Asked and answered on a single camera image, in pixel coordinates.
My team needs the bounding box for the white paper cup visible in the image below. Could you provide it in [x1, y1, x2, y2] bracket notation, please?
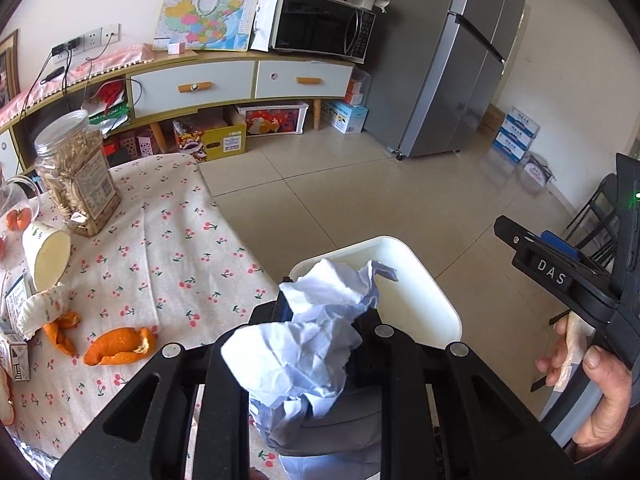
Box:
[22, 221, 71, 292]

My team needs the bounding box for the red bag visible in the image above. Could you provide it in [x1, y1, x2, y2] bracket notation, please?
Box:
[95, 81, 128, 111]

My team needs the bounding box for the colourful map bag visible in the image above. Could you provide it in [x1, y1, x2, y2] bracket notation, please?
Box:
[152, 0, 261, 53]

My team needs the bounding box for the white box with red print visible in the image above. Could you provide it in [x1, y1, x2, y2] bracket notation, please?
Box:
[235, 101, 310, 137]

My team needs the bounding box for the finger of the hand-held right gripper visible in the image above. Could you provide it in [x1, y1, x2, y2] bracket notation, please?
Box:
[494, 215, 542, 256]
[540, 230, 583, 263]

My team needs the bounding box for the framed picture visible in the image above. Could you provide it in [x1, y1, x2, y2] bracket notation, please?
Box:
[0, 30, 21, 106]

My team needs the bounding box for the white paper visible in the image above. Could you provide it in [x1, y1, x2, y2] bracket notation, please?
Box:
[221, 258, 399, 448]

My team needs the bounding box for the white paper bag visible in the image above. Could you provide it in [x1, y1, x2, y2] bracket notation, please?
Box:
[248, 0, 286, 53]

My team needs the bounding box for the small orange peel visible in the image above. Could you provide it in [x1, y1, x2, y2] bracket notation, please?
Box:
[42, 311, 82, 358]

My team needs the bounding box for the cherry print tablecloth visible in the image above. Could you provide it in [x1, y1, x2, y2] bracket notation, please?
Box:
[0, 152, 281, 480]

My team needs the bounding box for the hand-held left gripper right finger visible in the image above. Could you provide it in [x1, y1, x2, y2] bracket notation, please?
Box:
[345, 310, 576, 480]

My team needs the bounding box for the blue white shipping carton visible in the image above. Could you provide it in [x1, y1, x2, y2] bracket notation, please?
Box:
[492, 137, 528, 163]
[502, 106, 541, 136]
[497, 125, 536, 151]

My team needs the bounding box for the white printed bag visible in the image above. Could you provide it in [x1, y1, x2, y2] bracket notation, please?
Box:
[522, 155, 556, 188]

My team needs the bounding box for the pink lace cloth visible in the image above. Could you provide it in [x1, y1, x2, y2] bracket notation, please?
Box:
[0, 42, 155, 116]

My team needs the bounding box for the black microwave oven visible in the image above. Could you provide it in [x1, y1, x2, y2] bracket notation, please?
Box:
[270, 0, 377, 64]

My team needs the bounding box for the green white bag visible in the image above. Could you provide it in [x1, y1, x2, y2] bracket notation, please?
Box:
[87, 102, 132, 136]

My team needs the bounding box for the clear jar of seeds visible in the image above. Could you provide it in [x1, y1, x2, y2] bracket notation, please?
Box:
[34, 109, 122, 237]

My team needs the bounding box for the small blue white box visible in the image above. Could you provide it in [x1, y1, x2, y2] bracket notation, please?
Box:
[0, 332, 29, 383]

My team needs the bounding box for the white plastic bin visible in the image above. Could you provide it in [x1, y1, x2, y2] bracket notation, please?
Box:
[289, 235, 462, 348]

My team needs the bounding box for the large orange peel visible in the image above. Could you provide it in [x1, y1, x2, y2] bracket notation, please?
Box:
[82, 326, 156, 367]

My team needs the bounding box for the person's right hand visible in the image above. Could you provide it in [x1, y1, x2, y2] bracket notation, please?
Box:
[535, 311, 640, 454]

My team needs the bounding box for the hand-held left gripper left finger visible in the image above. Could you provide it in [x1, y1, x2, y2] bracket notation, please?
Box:
[50, 276, 293, 480]

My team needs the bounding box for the white cabinet door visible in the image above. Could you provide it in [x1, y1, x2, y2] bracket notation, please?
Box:
[0, 132, 13, 181]

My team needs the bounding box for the black folding chair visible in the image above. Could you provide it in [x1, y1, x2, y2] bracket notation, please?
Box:
[565, 172, 621, 266]

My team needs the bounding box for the white cabinet drawer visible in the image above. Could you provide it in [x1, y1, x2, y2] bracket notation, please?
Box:
[131, 60, 257, 117]
[255, 60, 353, 100]

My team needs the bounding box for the brown cardboard box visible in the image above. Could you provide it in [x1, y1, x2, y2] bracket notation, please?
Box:
[477, 104, 506, 136]

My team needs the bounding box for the black cable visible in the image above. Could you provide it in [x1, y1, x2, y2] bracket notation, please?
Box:
[62, 51, 73, 108]

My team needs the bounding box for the glass teapot with bamboo lid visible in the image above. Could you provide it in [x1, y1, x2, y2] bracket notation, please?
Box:
[0, 176, 46, 241]

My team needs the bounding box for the clear container of orange boxes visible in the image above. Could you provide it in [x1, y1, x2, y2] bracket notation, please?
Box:
[345, 67, 373, 107]

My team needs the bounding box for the grey refrigerator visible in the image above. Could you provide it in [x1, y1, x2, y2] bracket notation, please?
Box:
[364, 0, 532, 159]

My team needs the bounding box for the pink perforated basket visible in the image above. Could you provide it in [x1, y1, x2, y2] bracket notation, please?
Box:
[120, 130, 161, 158]

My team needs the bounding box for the yellow printed cardboard box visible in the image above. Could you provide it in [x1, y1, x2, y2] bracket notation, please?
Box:
[173, 112, 248, 162]

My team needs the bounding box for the wooden tv cabinet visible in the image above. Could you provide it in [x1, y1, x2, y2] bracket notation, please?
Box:
[0, 42, 357, 196]

